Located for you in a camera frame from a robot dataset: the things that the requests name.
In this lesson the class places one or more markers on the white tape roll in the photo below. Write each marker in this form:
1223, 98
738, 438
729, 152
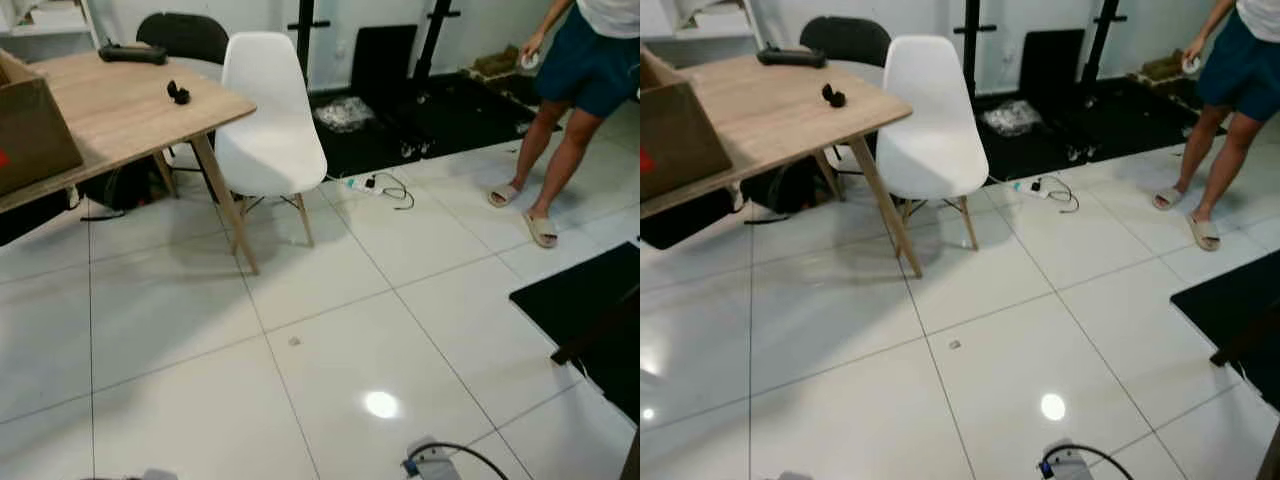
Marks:
1191, 65
530, 61

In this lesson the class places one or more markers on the beige slipper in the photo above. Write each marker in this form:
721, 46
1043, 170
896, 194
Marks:
542, 231
1205, 234
503, 196
1167, 198

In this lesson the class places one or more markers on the brown cardboard box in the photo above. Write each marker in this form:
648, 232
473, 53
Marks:
680, 135
30, 130

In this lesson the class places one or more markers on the black backpack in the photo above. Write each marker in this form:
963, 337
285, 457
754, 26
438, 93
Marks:
785, 190
125, 188

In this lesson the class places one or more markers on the light wooden table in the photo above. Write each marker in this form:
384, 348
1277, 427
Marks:
770, 115
110, 110

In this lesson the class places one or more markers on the person in blue shorts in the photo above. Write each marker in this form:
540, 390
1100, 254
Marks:
1240, 65
590, 60

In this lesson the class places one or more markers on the large black floor mat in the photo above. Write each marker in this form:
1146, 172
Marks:
450, 120
1110, 125

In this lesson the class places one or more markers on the brown box with greenery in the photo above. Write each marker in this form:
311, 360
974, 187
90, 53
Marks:
495, 65
1160, 68

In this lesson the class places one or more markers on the white shelf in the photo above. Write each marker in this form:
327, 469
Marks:
700, 20
45, 20

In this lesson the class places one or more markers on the black controller device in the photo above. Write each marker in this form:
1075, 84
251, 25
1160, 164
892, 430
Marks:
792, 57
132, 54

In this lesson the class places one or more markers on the small black clip object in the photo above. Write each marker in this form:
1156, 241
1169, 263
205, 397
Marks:
835, 97
179, 94

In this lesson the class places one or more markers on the white power strip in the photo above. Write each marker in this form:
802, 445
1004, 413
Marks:
1028, 187
358, 184

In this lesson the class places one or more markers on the black chair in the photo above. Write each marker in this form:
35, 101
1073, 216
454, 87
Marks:
848, 38
185, 35

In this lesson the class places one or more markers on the black flat panel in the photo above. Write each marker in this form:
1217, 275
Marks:
384, 60
1051, 62

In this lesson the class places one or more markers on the white plastic chair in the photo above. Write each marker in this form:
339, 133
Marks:
930, 115
265, 110

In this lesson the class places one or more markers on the clear plastic bag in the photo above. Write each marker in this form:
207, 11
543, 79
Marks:
345, 114
1012, 118

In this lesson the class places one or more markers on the black rack post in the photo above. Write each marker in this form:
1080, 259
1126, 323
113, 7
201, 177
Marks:
1103, 45
971, 45
305, 40
436, 40

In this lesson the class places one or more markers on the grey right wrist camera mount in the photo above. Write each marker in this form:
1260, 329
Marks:
1068, 468
435, 468

